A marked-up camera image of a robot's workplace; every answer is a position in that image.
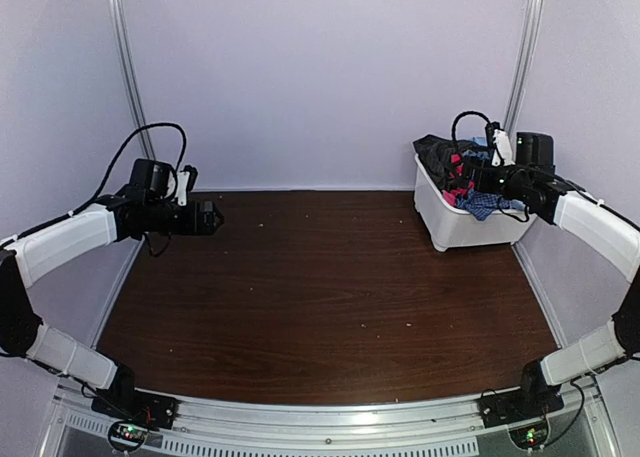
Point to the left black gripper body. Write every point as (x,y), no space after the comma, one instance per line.
(189,226)

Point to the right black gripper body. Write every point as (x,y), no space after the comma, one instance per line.
(485,184)

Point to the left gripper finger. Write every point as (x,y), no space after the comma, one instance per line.
(215,225)
(214,210)

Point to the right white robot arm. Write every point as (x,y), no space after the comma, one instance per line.
(526,173)

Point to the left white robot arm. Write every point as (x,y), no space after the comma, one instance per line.
(156,199)

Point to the white plastic laundry bin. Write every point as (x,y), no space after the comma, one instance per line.
(450,227)

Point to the blue checkered shirt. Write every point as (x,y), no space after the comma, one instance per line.
(481,205)

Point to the light blue garment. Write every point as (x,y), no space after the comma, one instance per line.
(475,148)

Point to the black garment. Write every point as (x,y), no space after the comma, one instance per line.
(434,153)

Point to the red garment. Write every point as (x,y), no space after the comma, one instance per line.
(456,186)

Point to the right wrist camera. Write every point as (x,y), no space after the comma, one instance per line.
(499,142)

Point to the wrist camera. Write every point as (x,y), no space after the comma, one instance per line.
(185,182)
(499,142)

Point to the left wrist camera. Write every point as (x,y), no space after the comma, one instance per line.
(185,182)

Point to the left aluminium corner post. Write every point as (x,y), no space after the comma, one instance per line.
(132,92)

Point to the aluminium corner post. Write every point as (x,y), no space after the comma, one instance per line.
(132,92)
(528,42)

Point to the right aluminium corner post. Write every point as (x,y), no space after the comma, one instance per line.
(528,42)

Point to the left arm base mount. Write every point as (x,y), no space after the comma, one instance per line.
(122,400)

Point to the front aluminium rail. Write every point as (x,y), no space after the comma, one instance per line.
(441,427)

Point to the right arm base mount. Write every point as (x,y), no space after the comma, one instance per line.
(534,398)

